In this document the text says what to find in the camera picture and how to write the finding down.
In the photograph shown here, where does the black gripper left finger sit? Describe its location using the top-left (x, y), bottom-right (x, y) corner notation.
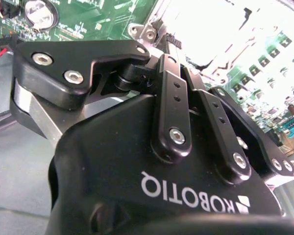
top-left (9, 40), bottom-right (194, 164)

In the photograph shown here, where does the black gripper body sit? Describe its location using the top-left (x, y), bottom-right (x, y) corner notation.
top-left (48, 94), bottom-right (289, 235)

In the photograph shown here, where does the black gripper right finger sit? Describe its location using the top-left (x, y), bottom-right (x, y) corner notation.
top-left (182, 66), bottom-right (294, 188)

